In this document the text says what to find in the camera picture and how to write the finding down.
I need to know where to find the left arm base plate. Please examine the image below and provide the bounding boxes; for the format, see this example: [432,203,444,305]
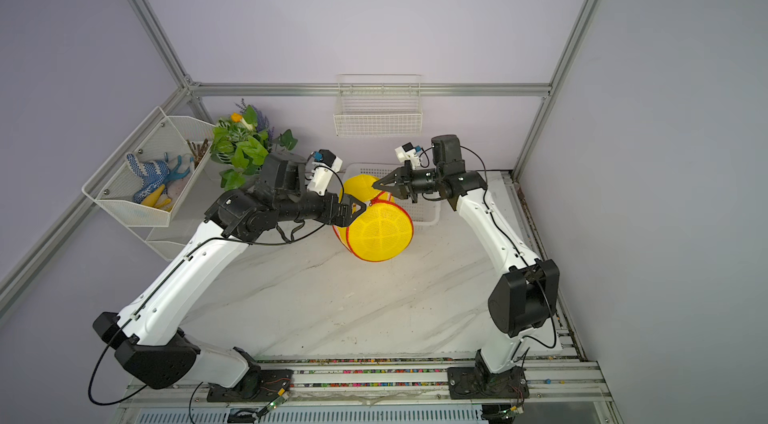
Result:
[206,369,293,403]

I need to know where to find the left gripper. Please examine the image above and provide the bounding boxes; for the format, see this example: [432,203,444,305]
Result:
[279,185,369,225]

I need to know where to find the artificial green plant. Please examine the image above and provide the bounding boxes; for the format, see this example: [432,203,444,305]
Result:
[211,99,298,191]

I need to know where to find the brown twigs in shelf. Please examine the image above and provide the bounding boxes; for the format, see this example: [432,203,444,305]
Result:
[186,139,210,167]

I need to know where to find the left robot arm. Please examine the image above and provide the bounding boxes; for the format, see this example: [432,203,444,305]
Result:
[93,149,365,400]

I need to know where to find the white mesh corner shelf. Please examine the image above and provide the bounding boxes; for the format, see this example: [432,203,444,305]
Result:
[82,107,222,261]

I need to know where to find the teal garden rake yellow handle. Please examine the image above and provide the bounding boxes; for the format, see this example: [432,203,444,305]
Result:
[141,155,193,210]

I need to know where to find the white plastic basket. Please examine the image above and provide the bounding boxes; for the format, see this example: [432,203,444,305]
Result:
[343,163,440,226]

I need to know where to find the white wire wall basket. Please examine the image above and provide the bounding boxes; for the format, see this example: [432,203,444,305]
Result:
[333,74,423,138]

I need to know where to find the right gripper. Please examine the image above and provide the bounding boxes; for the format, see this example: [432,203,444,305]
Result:
[376,162,446,204]

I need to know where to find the white cloth in shelf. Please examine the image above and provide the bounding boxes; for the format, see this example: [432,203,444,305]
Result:
[157,161,195,212]

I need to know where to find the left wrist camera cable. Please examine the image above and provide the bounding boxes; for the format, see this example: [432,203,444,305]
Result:
[251,162,346,247]

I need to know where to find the yellow mesh laundry bag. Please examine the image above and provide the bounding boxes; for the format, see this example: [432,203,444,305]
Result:
[333,174,415,262]

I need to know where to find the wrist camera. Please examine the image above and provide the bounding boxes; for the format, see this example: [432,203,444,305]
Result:
[307,149,343,196]
[395,142,423,168]

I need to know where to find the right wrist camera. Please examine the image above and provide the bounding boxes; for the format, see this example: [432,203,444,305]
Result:
[395,142,423,168]

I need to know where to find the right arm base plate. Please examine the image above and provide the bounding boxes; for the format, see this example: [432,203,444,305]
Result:
[447,366,530,401]

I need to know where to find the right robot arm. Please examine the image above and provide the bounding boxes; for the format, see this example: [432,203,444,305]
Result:
[374,134,561,374]

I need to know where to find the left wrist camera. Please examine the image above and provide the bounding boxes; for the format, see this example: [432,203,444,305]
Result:
[307,149,343,196]

